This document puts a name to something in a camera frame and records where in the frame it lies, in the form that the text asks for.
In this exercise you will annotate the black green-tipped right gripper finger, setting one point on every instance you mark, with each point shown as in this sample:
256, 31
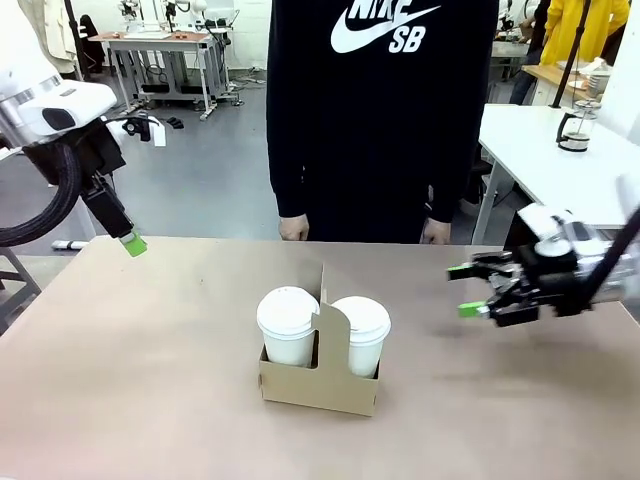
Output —
487, 309
475, 270

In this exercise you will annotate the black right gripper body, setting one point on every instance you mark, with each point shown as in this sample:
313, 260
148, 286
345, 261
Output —
545, 285

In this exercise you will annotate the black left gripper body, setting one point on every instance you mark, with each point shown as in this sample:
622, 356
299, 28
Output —
102, 150

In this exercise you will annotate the white plastic cup lid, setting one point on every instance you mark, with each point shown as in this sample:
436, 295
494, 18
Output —
287, 310
362, 315

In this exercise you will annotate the glass french press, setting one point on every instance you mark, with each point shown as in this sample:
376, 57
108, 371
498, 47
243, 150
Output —
575, 125

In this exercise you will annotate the brown cardboard cup carrier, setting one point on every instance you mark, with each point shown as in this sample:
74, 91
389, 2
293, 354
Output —
325, 385

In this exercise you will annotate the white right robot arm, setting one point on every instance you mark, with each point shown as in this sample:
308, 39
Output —
620, 250

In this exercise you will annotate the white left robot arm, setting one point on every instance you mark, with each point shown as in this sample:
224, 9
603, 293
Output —
45, 85

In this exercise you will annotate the person's left hand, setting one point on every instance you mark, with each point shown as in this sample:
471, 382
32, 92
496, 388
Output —
437, 232

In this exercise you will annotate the person's right hand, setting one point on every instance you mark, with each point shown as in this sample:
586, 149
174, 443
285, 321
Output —
294, 230

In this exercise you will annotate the white hanging coat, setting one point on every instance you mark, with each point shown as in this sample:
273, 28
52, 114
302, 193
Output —
47, 35

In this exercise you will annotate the white side table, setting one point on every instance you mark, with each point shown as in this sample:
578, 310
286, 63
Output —
540, 155

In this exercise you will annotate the person in black sweatshirt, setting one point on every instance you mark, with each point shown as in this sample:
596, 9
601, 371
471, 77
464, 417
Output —
380, 125

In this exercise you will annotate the wooden table with dishes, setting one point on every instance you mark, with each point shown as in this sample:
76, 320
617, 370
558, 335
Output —
570, 80

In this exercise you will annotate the black tripod pole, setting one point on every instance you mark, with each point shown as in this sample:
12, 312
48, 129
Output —
570, 55

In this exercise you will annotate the person in yellow jacket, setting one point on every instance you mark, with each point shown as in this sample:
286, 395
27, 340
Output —
575, 30

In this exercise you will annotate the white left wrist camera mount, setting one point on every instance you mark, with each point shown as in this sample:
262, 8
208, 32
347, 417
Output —
145, 129

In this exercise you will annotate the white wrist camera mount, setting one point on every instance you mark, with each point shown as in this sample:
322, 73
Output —
555, 232
145, 129

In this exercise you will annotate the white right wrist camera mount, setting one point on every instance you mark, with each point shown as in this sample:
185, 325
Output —
555, 232

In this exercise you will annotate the brown-topped grey frame table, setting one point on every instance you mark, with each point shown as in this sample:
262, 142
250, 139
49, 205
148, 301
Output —
160, 45

